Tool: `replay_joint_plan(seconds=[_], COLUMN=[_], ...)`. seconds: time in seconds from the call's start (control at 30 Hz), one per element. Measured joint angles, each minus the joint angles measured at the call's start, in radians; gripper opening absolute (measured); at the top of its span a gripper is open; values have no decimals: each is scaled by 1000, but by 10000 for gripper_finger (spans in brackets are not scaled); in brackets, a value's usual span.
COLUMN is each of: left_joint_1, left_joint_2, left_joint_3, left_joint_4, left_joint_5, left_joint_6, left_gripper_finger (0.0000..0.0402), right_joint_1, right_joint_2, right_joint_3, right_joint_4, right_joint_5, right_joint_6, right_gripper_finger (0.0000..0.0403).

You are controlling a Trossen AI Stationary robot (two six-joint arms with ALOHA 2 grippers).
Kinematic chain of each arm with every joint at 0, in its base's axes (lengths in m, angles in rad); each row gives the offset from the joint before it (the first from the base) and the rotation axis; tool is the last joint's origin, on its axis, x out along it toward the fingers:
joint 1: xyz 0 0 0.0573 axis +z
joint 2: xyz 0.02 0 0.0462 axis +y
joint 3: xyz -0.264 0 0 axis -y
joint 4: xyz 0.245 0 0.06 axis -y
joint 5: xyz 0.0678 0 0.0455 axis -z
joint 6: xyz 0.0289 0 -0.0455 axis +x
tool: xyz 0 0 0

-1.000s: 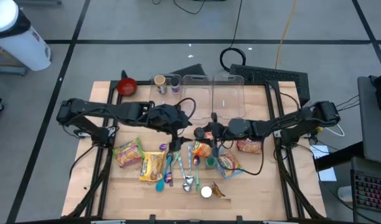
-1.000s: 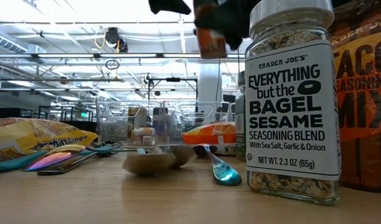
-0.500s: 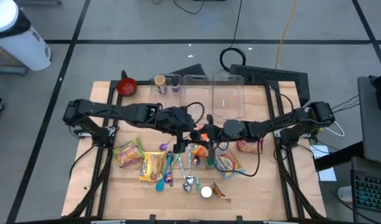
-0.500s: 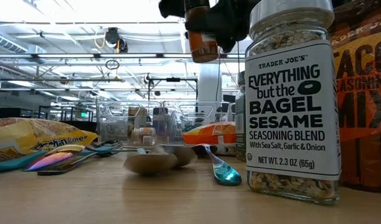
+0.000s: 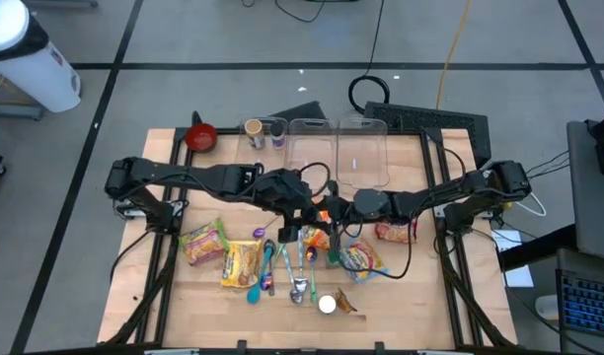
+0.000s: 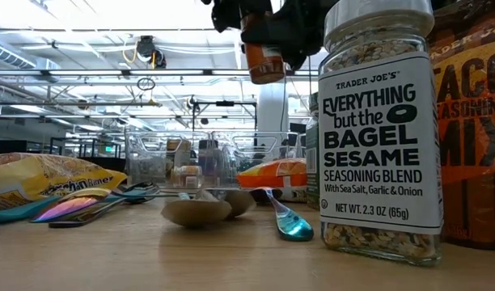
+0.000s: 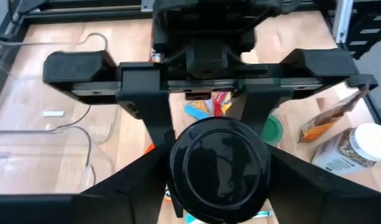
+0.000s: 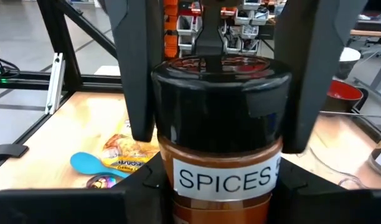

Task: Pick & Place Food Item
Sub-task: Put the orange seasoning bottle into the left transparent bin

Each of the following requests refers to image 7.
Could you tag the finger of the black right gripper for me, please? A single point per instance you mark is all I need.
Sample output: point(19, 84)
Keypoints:
point(262, 102)
point(143, 93)

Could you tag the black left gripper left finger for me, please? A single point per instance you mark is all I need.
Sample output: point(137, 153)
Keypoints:
point(84, 208)

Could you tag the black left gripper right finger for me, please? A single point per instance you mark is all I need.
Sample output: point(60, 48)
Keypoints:
point(318, 205)

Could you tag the jar with green lid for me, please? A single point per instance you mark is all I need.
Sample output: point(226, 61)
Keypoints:
point(274, 130)

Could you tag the blue ramen noodle packet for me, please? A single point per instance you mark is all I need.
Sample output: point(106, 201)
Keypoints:
point(198, 109)

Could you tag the seasoning jar with white lid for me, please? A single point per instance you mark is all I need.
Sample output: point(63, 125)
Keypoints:
point(349, 152)

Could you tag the brown orange spice packet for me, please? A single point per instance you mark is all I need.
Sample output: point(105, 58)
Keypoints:
point(324, 121)

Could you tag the clear plastic bin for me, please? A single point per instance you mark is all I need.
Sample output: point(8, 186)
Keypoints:
point(38, 161)
point(28, 77)

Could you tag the black slatted rack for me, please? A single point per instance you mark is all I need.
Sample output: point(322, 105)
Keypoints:
point(368, 31)

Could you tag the silver metal post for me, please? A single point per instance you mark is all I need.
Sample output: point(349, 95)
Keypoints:
point(343, 18)

